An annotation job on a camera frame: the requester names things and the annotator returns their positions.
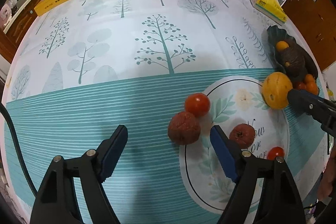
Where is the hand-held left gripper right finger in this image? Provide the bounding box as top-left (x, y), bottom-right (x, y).
top-left (209, 125), bottom-right (306, 224)

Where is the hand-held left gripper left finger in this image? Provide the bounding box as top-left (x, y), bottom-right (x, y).
top-left (30, 124), bottom-right (129, 224)

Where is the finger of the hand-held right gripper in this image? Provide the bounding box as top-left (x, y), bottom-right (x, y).
top-left (287, 90), bottom-right (336, 140)

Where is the large yellow orange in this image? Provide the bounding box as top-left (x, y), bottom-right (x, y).
top-left (262, 72), bottom-right (293, 110)

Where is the wrinkled red date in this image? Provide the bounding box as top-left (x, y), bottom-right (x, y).
top-left (168, 112), bottom-right (201, 145)
top-left (229, 123), bottom-right (256, 149)

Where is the dark green scalloped plate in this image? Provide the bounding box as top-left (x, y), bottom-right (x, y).
top-left (266, 25), bottom-right (319, 96)

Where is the person's right forearm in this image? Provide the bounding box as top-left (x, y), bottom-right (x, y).
top-left (317, 145), bottom-right (336, 199)

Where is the white floral plate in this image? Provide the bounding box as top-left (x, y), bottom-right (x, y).
top-left (178, 76), bottom-right (290, 215)

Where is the wooden shelf cabinet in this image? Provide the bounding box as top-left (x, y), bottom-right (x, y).
top-left (283, 0), bottom-right (336, 72)

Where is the yellow tissue box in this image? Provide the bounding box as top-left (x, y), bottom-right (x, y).
top-left (249, 0), bottom-right (288, 24)

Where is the tree print teal tablecloth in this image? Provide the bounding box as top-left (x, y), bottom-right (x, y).
top-left (3, 0), bottom-right (328, 224)

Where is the wooden kitchen counter cabinet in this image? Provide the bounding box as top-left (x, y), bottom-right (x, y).
top-left (0, 0), bottom-right (51, 42)

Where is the black cable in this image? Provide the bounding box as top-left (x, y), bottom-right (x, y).
top-left (0, 103), bottom-right (38, 194)

